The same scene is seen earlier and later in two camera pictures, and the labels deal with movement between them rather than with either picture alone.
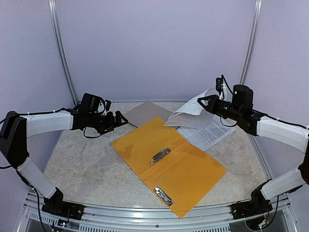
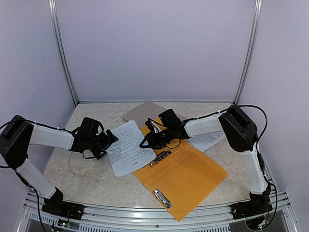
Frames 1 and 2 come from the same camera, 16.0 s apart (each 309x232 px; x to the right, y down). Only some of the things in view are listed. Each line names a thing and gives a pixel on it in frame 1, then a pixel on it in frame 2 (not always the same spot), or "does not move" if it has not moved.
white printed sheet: [192, 114] to [126, 154]
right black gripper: [212, 106] to [152, 141]
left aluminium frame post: [52, 7] does not move
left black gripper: [111, 123] to [106, 141]
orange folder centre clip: [161, 155] does not move
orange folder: [179, 171] does not move
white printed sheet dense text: [215, 131] does not move
